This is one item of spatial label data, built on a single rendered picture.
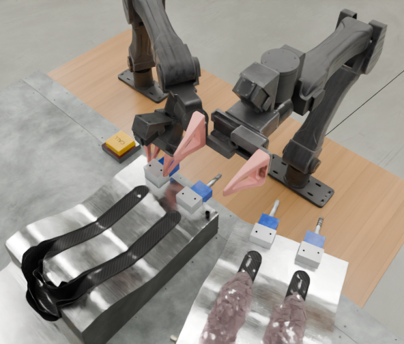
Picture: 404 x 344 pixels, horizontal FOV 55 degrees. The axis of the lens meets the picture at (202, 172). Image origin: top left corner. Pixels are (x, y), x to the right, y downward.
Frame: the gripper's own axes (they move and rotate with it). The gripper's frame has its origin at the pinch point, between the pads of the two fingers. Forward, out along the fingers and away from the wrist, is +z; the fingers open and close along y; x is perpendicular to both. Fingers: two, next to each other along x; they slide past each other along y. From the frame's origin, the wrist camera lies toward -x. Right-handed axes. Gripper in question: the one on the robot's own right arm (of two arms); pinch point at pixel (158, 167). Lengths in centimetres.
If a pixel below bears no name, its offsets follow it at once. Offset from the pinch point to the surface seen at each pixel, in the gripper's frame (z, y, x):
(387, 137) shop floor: 8, 21, 176
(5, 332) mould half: 27.3, 3.8, -36.8
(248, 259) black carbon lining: 6.8, 29.0, 2.4
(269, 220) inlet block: 0.3, 26.8, 10.4
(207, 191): -0.2, 12.5, 3.9
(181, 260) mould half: 12.6, 17.8, -5.4
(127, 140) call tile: 4.6, -19.0, 8.7
